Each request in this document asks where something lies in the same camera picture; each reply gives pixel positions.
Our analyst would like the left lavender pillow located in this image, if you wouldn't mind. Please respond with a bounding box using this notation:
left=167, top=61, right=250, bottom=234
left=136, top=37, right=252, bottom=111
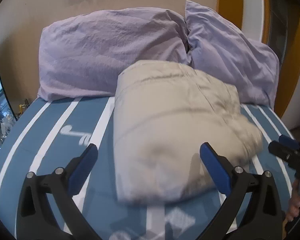
left=38, top=7, right=190, bottom=101

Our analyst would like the blue white striped bed sheet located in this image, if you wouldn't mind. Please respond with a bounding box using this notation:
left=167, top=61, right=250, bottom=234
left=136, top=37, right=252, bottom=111
left=0, top=96, right=294, bottom=239

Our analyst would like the orange wooden door frame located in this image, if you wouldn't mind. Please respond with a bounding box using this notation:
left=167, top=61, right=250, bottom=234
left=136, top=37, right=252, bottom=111
left=217, top=0, right=300, bottom=118

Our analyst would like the person's right hand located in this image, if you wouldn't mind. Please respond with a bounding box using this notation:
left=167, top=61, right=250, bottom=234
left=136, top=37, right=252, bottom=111
left=286, top=179, right=300, bottom=222

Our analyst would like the beige quilted down jacket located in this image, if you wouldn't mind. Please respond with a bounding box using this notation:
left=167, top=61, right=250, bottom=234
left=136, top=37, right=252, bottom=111
left=113, top=61, right=263, bottom=204

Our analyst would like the right lavender pillow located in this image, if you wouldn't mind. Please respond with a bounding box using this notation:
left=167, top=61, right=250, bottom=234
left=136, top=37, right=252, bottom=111
left=185, top=0, right=279, bottom=108

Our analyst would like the lavender pillow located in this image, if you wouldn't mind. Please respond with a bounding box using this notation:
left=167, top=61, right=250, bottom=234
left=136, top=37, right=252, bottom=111
left=185, top=0, right=279, bottom=108
left=38, top=7, right=190, bottom=101

